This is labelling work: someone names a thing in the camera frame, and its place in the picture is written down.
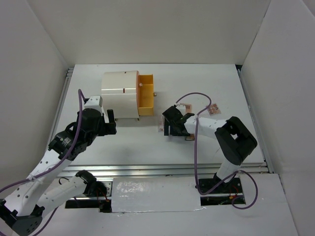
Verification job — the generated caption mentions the clear sticker pack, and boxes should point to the clear sticker pack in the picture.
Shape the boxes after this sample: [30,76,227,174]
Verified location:
[157,116,164,132]

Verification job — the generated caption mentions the long brown eyeshadow palette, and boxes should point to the long brown eyeshadow palette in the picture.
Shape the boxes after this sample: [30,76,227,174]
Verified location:
[185,134,195,141]

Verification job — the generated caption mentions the pink square eyeshadow palette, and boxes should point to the pink square eyeshadow palette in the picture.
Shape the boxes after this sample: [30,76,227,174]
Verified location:
[183,103,192,113]

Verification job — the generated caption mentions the round pan eyeshadow palette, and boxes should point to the round pan eyeshadow palette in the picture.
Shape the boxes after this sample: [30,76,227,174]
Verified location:
[208,103,221,116]

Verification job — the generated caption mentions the cream round drawer cabinet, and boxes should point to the cream round drawer cabinet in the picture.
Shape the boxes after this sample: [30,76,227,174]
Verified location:
[101,70,139,119]

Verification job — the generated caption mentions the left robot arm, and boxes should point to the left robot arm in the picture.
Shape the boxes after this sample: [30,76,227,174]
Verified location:
[0,108,117,236]

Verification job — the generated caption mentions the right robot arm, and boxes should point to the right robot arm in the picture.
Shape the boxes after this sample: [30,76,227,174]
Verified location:
[162,105,258,196]

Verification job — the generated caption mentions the white taped cover plate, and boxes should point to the white taped cover plate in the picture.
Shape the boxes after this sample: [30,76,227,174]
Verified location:
[111,177,202,213]

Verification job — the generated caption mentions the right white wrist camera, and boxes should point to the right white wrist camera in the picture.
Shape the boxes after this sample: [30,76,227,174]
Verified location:
[176,104,188,115]

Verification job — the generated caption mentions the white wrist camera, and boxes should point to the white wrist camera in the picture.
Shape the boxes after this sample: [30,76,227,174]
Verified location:
[84,95,103,114]
[176,104,188,115]

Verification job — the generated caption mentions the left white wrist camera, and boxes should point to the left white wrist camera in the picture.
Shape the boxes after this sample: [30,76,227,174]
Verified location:
[84,95,103,114]

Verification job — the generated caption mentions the aluminium front rail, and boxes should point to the aluminium front rail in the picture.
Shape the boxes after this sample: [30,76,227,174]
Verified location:
[57,163,269,178]

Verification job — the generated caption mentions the left aluminium side rail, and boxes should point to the left aluminium side rail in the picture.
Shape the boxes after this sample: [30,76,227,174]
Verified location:
[49,68,74,142]

